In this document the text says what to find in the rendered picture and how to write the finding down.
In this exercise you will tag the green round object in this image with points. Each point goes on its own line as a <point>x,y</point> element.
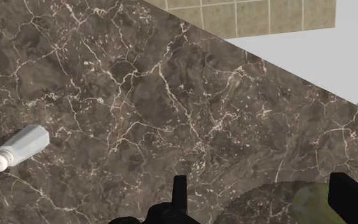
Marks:
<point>310,204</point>

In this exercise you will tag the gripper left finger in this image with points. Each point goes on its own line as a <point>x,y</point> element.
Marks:
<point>179,198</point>

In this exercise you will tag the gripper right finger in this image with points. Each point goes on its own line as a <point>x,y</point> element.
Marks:
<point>352,198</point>

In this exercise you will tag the white salt shaker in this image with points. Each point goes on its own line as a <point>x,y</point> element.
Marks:
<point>19,147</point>

